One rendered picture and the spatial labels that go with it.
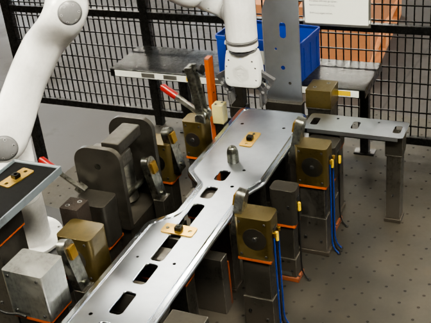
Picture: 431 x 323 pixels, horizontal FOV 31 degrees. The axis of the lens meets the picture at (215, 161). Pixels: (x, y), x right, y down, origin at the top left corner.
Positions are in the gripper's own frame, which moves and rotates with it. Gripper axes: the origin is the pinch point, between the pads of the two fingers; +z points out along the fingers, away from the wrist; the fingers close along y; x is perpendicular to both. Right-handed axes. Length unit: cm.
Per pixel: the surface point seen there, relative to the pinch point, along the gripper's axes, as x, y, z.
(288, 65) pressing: 26.5, 2.9, 0.4
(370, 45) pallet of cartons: 253, -29, 87
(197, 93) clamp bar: -1.8, -14.2, -1.6
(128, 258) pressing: -60, -6, 12
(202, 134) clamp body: -3.0, -13.7, 10.9
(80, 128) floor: 159, -181, 113
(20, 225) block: -67, -29, 3
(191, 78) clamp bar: -1.9, -15.6, -6.2
